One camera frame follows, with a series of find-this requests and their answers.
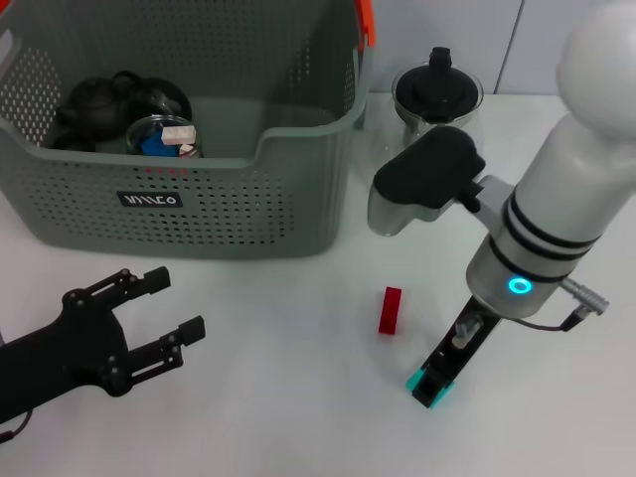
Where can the white two-stud brick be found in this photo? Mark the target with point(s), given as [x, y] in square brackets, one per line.
[188, 150]
[178, 133]

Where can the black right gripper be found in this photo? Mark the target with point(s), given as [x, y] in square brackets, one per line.
[462, 343]

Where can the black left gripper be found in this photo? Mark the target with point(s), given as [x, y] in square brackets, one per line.
[74, 348]

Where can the blue square brick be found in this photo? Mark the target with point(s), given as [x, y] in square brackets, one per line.
[154, 145]

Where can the grey-green perforated storage bin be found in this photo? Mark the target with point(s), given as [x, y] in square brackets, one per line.
[223, 213]

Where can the dark red long brick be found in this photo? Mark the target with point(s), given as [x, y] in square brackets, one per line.
[390, 310]

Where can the glass teapot black lid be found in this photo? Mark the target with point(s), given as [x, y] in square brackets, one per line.
[437, 89]

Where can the teal square brick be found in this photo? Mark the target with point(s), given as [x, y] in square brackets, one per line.
[444, 396]

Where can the glass teacup black holder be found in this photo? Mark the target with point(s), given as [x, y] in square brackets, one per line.
[135, 136]
[174, 99]

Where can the dark clay teapot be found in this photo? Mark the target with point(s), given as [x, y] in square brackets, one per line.
[92, 104]

